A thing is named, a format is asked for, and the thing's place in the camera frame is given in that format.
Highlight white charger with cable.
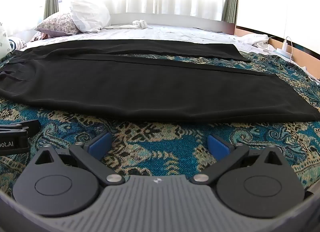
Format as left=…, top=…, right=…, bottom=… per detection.
left=282, top=37, right=297, bottom=63

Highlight grey bed headboard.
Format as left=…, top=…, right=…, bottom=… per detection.
left=109, top=12, right=237, bottom=34

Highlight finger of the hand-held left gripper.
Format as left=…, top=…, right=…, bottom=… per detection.
left=0, top=119, right=41, bottom=137

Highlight white cloth bundle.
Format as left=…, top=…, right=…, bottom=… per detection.
left=132, top=19, right=148, bottom=29

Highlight light blue packet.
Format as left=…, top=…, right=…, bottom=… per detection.
left=274, top=48, right=292, bottom=57

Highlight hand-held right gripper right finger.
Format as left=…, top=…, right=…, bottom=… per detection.
left=189, top=134, right=285, bottom=186

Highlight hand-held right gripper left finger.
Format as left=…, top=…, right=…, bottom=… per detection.
left=34, top=132, right=125, bottom=186

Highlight floral pillow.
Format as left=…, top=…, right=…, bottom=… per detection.
left=35, top=12, right=80, bottom=35

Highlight teal paisley blanket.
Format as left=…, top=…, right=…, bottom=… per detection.
left=0, top=50, right=320, bottom=197

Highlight white patterned cushion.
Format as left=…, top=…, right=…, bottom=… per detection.
left=0, top=22, right=12, bottom=60

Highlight wooden side board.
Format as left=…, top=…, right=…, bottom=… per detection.
left=235, top=25, right=320, bottom=80

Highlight crumpled white cloth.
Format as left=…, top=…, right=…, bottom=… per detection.
left=241, top=33, right=272, bottom=48

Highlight white bed sheet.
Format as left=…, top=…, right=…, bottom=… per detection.
left=24, top=24, right=270, bottom=53

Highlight white pillow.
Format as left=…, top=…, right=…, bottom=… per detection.
left=69, top=0, right=112, bottom=33

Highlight black pants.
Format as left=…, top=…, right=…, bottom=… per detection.
left=0, top=39, right=320, bottom=123

